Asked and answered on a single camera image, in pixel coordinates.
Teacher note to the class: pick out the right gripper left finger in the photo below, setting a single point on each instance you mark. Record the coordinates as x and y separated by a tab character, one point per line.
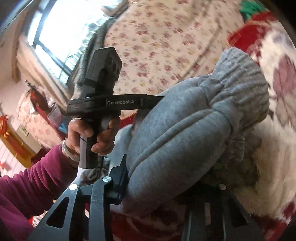
84	210

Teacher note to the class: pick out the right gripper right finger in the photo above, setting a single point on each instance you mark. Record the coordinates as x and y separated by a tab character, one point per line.
214	213

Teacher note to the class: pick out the light grey fleece pants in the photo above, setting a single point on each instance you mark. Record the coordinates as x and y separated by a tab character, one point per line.
197	123

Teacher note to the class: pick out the left maroon sleeve forearm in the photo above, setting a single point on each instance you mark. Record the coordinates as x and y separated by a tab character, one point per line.
32	191

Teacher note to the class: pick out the left hand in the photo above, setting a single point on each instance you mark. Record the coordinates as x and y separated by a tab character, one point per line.
104	143

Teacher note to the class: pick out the red floral blanket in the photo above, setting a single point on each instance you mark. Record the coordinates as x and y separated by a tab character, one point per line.
272	199

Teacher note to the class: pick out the grey-green fuzzy cardigan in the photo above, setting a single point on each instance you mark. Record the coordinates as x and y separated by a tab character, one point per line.
96	42

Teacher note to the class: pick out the floral covered cushion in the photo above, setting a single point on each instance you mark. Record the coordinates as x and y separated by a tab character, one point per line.
37	124

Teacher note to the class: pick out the beige curtain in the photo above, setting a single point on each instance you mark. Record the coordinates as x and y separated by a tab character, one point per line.
29	65

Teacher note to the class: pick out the window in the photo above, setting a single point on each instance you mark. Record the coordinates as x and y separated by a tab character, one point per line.
60	31

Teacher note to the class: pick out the rose print quilt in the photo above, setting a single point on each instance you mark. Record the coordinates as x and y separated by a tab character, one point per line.
162	43

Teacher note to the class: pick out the green cloth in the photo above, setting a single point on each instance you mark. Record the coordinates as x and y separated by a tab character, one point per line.
249	8

